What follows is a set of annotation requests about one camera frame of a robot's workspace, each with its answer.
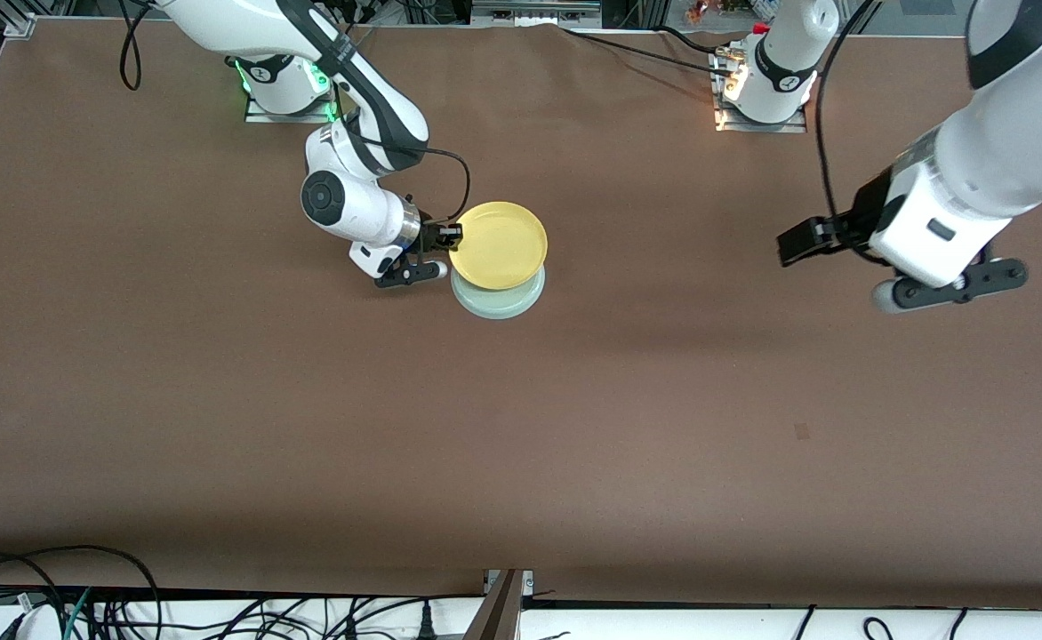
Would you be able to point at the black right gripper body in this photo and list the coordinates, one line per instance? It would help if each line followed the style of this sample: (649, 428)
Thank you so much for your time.
(429, 236)

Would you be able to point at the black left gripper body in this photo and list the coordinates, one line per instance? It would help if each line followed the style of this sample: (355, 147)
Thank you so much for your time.
(861, 217)

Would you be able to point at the yellow plate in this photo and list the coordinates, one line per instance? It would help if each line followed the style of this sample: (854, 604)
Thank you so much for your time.
(499, 244)

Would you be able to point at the pale green plate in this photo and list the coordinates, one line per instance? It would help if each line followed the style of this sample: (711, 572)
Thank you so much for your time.
(496, 304)

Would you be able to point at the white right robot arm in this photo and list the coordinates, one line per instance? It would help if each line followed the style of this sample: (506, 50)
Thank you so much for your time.
(352, 204)

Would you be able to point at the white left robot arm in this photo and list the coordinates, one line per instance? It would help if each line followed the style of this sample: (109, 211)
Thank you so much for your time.
(1001, 142)

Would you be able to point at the brown table mat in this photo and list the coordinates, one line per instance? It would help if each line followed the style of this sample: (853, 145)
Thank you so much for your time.
(521, 444)

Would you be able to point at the colourful small toys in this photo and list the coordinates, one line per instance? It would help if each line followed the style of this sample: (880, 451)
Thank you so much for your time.
(708, 9)

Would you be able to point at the aluminium profile beam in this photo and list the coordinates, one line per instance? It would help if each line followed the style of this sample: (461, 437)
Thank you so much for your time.
(496, 613)

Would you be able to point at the black power plug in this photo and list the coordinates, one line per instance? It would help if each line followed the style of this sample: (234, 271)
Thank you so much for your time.
(428, 622)

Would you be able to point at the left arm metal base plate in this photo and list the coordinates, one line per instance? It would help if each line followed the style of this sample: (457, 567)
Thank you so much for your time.
(792, 127)

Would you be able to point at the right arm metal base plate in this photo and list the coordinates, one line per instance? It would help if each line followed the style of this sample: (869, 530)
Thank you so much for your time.
(259, 116)

